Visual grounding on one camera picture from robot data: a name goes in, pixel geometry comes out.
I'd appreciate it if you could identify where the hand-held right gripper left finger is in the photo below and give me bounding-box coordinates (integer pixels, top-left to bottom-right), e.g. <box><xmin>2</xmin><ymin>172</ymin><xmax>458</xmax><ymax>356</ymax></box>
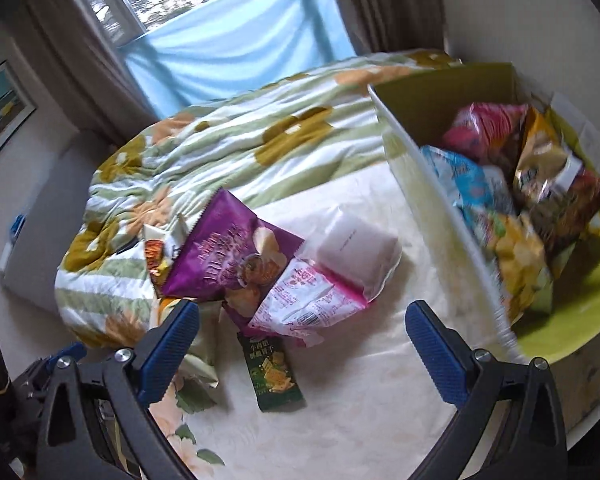
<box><xmin>35</xmin><ymin>299</ymin><xmax>202</xmax><ymax>480</ymax></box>

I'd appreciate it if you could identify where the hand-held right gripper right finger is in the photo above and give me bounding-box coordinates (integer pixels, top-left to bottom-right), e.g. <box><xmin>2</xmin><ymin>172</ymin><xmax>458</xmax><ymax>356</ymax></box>
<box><xmin>405</xmin><ymin>300</ymin><xmax>569</xmax><ymax>480</ymax></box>

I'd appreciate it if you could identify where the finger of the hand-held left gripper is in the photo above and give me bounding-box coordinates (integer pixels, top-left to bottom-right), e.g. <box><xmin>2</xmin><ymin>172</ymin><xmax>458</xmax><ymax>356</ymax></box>
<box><xmin>44</xmin><ymin>342</ymin><xmax>88</xmax><ymax>368</ymax></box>

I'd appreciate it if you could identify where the orange snack packet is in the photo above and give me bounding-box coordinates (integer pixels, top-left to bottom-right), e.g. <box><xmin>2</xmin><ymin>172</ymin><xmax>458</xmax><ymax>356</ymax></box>
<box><xmin>142</xmin><ymin>214</ymin><xmax>192</xmax><ymax>287</ymax></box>

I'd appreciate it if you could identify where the small dark green cracker packet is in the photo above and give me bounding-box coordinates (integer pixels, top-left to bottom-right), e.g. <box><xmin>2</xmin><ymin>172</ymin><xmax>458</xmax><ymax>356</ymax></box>
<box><xmin>236</xmin><ymin>331</ymin><xmax>307</xmax><ymax>414</ymax></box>

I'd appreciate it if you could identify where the purple chip bag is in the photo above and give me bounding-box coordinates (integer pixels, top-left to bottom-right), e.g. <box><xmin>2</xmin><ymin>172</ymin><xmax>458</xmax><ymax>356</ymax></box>
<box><xmin>160</xmin><ymin>189</ymin><xmax>305</xmax><ymax>332</ymax></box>

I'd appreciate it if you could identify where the yellow chips packet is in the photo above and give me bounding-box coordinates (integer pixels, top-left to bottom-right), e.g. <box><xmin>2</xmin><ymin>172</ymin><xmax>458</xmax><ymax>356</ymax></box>
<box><xmin>480</xmin><ymin>209</ymin><xmax>554</xmax><ymax>317</ymax></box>

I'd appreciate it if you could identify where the pink and white snack packet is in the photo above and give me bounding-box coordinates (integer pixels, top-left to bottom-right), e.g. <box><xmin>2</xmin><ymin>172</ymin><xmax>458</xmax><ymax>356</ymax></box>
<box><xmin>245</xmin><ymin>257</ymin><xmax>372</xmax><ymax>349</ymax></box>

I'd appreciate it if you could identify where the green cardboard box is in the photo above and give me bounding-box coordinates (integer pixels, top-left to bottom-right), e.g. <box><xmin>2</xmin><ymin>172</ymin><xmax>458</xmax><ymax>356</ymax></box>
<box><xmin>367</xmin><ymin>62</ymin><xmax>600</xmax><ymax>367</ymax></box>

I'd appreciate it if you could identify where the light blue snack packet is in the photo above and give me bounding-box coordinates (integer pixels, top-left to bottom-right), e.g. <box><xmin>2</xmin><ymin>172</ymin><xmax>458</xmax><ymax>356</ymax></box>
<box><xmin>420</xmin><ymin>145</ymin><xmax>516</xmax><ymax>222</ymax></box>

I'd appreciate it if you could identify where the dark purple snack packet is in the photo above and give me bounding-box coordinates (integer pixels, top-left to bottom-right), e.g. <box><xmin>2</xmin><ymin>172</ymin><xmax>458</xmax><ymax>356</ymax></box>
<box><xmin>530</xmin><ymin>167</ymin><xmax>600</xmax><ymax>257</ymax></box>

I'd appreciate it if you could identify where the gold foil snack packet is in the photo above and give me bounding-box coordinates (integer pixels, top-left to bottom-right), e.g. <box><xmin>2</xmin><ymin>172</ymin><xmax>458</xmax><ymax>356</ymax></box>
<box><xmin>512</xmin><ymin>107</ymin><xmax>584</xmax><ymax>202</ymax></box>

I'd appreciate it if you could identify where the white floral tablecloth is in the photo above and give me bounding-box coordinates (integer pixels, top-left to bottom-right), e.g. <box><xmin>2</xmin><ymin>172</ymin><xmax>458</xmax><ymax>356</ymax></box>
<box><xmin>150</xmin><ymin>160</ymin><xmax>531</xmax><ymax>480</ymax></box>

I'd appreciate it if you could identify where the white tissue pack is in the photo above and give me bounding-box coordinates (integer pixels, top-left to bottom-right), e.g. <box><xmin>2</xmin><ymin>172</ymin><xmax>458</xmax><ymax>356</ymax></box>
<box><xmin>316</xmin><ymin>210</ymin><xmax>404</xmax><ymax>302</ymax></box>

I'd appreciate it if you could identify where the green floral blanket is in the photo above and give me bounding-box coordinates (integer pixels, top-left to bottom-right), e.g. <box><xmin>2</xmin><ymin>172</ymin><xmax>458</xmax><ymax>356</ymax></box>
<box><xmin>54</xmin><ymin>49</ymin><xmax>462</xmax><ymax>352</ymax></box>

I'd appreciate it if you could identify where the brown curtain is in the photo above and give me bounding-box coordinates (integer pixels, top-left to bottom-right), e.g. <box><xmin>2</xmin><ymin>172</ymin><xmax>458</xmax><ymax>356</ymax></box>
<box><xmin>320</xmin><ymin>0</ymin><xmax>449</xmax><ymax>59</ymax></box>
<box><xmin>25</xmin><ymin>0</ymin><xmax>154</xmax><ymax>147</ymax></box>

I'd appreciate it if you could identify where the light blue window cloth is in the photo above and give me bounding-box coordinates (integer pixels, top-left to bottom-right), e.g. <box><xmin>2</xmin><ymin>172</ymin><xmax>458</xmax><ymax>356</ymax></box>
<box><xmin>117</xmin><ymin>0</ymin><xmax>359</xmax><ymax>122</ymax></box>

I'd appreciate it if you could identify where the framed wall picture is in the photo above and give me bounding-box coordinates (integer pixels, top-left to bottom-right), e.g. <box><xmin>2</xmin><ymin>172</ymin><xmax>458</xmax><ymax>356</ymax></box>
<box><xmin>0</xmin><ymin>60</ymin><xmax>37</xmax><ymax>182</ymax></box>

